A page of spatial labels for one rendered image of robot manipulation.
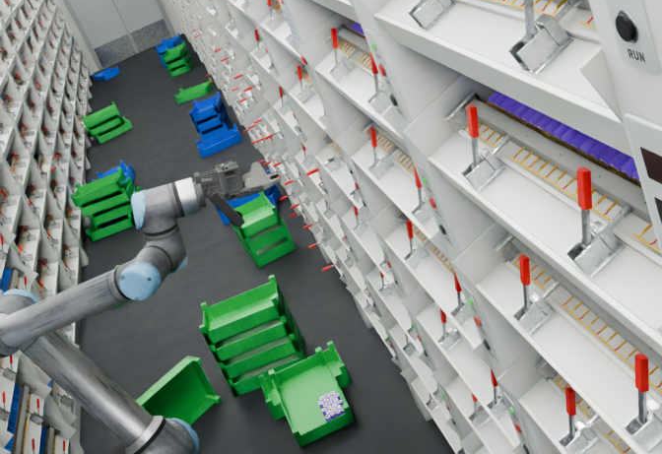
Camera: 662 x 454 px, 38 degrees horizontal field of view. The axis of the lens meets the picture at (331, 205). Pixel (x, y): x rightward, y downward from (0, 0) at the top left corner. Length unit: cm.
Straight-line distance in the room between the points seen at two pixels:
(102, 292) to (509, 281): 137
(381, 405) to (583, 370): 221
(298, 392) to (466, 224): 216
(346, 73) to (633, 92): 116
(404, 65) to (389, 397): 219
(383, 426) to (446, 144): 202
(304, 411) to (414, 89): 223
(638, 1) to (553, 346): 66
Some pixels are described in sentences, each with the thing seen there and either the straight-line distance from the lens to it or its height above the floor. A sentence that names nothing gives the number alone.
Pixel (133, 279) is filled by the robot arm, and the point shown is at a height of 97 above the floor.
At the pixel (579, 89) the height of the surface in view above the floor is 155.
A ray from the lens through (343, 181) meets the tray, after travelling 243.
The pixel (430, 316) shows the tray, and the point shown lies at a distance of 210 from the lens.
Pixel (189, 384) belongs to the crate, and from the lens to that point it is 371.
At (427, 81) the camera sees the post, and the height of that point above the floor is 144.
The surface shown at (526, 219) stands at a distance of 101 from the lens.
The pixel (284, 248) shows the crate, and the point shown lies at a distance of 462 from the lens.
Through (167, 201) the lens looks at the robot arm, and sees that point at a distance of 244.
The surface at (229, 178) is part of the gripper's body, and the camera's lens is 246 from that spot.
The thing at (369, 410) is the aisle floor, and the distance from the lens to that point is 329.
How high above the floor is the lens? 180
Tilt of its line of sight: 21 degrees down
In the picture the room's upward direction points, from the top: 23 degrees counter-clockwise
